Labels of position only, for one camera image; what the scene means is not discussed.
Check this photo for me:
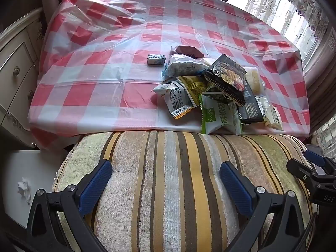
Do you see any plain black snack packet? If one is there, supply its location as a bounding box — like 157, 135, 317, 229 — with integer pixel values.
238, 81, 265, 124

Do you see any small blue white packet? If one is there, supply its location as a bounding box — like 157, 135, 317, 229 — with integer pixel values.
147, 54, 166, 66

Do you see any pink packet with dark print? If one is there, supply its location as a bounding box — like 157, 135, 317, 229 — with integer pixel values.
171, 45, 208, 59

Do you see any short lace curtain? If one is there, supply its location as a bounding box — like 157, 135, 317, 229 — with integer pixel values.
312, 121, 336, 160

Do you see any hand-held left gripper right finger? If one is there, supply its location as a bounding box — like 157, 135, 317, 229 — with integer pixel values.
219, 161, 307, 252

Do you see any clear pale cake packet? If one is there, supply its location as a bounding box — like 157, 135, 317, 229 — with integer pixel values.
244, 67, 266, 95

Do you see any yellow green snack packet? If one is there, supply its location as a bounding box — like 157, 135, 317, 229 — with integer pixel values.
176, 76, 210, 108

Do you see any striped towel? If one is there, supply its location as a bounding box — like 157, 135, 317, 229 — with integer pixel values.
52, 130, 319, 252

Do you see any white dresser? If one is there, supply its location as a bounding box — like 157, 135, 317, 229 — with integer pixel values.
0, 7, 49, 150

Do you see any grey packet with blue edge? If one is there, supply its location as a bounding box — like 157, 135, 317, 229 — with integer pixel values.
161, 54, 210, 81

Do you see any red checked plastic tablecloth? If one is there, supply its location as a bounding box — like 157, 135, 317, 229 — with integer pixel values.
28, 0, 310, 138

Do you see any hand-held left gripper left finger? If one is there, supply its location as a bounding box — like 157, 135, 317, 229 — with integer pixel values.
16, 160, 113, 252

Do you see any white storage box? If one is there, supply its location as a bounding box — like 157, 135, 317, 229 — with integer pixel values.
0, 150, 69, 231

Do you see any black biscuit packet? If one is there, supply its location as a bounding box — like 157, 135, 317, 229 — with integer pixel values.
203, 54, 247, 105

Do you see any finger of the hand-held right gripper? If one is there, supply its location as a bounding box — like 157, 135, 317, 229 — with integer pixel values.
286, 159, 326, 187
304, 149, 336, 169

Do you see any green white snack packet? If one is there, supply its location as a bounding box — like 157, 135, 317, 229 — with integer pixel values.
199, 94, 243, 135

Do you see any white orange snack packet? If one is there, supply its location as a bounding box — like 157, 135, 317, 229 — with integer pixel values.
153, 81, 193, 120

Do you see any white lace curtain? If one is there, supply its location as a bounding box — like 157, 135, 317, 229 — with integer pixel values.
244, 0, 331, 66

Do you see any mauve patterned curtain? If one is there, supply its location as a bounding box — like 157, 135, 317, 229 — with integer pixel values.
302, 29, 336, 137

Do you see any crumpled white tissue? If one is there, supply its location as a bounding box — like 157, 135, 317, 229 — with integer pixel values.
16, 177, 32, 204

